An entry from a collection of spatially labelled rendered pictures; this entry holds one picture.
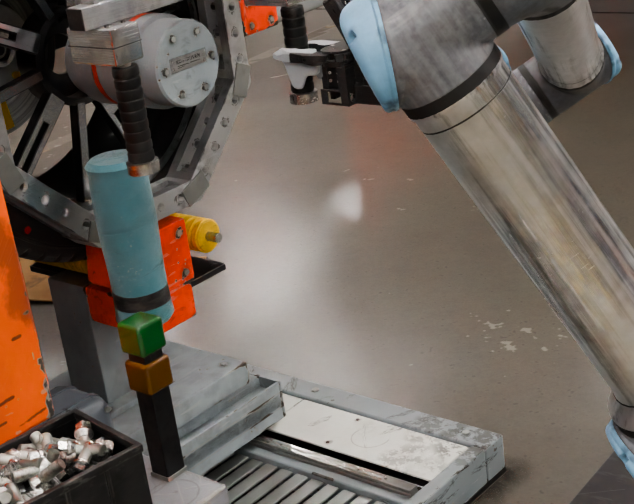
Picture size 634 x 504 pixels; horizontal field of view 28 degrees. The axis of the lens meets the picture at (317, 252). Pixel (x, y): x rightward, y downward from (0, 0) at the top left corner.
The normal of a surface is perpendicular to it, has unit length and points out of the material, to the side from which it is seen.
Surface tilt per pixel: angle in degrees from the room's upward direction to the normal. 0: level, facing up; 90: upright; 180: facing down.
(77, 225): 90
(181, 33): 90
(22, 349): 90
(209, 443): 90
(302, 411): 0
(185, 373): 0
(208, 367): 0
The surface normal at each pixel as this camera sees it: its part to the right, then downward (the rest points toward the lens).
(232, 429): 0.76, 0.14
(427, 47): 0.05, 0.39
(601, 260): 0.36, 0.15
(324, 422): -0.13, -0.92
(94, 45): -0.63, 0.36
